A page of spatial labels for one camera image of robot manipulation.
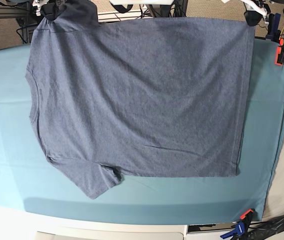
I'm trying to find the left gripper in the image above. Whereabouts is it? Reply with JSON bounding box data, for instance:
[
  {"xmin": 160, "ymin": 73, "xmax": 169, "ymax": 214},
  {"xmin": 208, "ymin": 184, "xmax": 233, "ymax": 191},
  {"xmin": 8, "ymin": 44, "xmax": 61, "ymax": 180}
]
[{"xmin": 244, "ymin": 10, "xmax": 262, "ymax": 27}]

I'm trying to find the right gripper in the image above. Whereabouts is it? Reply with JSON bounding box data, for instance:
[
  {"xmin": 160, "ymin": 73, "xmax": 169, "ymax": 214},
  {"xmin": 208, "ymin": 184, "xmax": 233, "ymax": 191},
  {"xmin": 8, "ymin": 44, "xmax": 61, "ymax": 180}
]
[{"xmin": 41, "ymin": 2, "xmax": 65, "ymax": 21}]

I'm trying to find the blue-grey T-shirt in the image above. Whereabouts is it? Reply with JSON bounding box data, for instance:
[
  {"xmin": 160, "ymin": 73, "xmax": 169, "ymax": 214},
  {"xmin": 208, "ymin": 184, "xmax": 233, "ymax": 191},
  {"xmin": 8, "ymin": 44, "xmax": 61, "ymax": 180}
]
[{"xmin": 26, "ymin": 0, "xmax": 255, "ymax": 199}]

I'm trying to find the blue clamp top right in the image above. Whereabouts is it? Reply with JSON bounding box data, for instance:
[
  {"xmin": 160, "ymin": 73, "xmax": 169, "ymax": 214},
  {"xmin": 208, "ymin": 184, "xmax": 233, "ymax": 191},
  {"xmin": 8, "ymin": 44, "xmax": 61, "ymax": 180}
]
[{"xmin": 265, "ymin": 13, "xmax": 281, "ymax": 43}]

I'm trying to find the orange black clamp top right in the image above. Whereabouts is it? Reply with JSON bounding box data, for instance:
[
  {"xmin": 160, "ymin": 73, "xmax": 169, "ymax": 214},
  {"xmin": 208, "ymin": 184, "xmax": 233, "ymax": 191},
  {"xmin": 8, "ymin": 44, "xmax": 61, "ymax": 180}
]
[{"xmin": 274, "ymin": 38, "xmax": 284, "ymax": 66}]

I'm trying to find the teal table cloth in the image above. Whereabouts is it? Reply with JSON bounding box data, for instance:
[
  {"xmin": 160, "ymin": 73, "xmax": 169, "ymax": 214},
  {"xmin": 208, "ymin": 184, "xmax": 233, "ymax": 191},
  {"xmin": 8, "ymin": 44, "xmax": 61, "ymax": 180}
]
[{"xmin": 0, "ymin": 39, "xmax": 284, "ymax": 225}]

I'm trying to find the black plastic bag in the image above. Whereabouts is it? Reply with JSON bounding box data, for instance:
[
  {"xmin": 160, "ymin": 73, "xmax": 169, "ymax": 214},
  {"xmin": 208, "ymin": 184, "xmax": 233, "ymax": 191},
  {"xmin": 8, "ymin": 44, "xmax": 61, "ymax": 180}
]
[{"xmin": 247, "ymin": 215, "xmax": 284, "ymax": 240}]

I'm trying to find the blue orange clamp bottom right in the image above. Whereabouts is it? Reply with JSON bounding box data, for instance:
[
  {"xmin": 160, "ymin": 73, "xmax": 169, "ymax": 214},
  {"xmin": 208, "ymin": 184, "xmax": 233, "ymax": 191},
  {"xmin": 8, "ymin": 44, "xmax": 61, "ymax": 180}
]
[{"xmin": 220, "ymin": 208, "xmax": 255, "ymax": 240}]

